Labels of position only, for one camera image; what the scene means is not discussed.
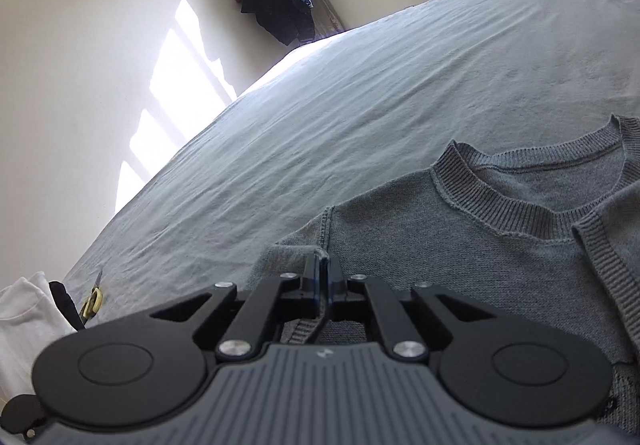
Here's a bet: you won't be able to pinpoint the grey knit sweater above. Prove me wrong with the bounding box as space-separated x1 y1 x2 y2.
250 116 639 433

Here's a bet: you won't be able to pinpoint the white cloth on bed edge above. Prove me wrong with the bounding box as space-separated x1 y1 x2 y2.
0 272 75 404

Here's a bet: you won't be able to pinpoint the grey bed sheet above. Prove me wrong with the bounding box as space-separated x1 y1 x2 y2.
64 0 639 321

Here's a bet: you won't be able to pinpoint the yellow handled scissors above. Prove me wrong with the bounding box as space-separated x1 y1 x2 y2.
79 269 103 324

